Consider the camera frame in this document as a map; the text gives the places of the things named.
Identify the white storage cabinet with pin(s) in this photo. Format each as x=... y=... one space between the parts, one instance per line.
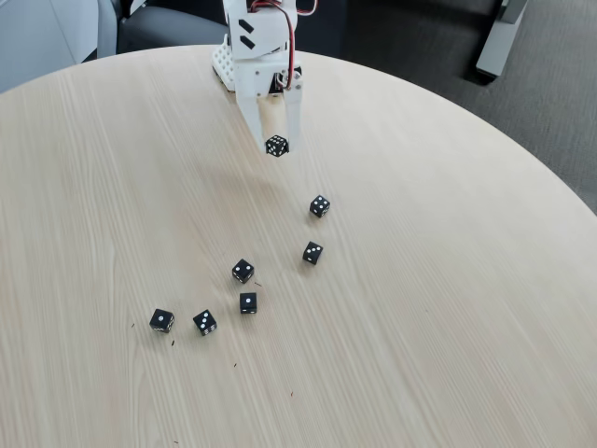
x=37 y=37

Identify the grey metal desk leg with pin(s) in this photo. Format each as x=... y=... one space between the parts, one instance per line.
x=494 y=46

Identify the black office chair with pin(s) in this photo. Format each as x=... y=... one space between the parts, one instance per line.
x=163 y=28

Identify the black die with white pips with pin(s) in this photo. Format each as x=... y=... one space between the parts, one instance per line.
x=162 y=320
x=204 y=322
x=276 y=145
x=248 y=303
x=312 y=253
x=320 y=205
x=243 y=271

